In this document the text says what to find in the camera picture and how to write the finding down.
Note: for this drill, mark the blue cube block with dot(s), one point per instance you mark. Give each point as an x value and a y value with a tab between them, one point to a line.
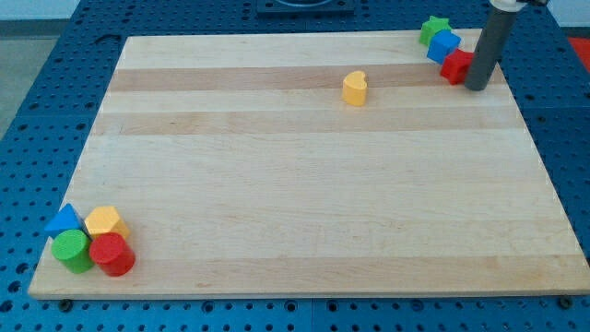
442	44

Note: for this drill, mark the yellow hexagon block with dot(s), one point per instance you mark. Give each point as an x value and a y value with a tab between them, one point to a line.
105	219

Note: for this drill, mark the green cylinder block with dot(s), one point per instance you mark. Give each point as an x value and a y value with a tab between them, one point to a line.
71	249

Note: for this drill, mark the white rod mount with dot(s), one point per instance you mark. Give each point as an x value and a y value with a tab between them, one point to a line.
510	6

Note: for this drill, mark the wooden board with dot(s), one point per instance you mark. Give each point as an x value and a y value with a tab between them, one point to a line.
242	173

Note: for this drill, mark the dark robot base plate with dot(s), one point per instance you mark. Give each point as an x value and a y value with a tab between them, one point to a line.
304	7

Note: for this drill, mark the red star block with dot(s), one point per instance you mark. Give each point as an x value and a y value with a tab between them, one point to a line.
455	66

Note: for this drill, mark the red cylinder block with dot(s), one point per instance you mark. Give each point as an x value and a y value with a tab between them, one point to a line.
111	253

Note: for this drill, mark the yellow heart block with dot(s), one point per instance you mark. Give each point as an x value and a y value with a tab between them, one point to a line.
355	88

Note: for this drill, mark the green star block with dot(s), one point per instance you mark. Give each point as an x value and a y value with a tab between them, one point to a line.
431	27

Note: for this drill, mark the blue triangle block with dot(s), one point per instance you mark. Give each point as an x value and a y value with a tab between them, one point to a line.
66	219

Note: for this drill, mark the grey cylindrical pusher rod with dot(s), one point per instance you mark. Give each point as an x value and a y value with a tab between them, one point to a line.
489	48

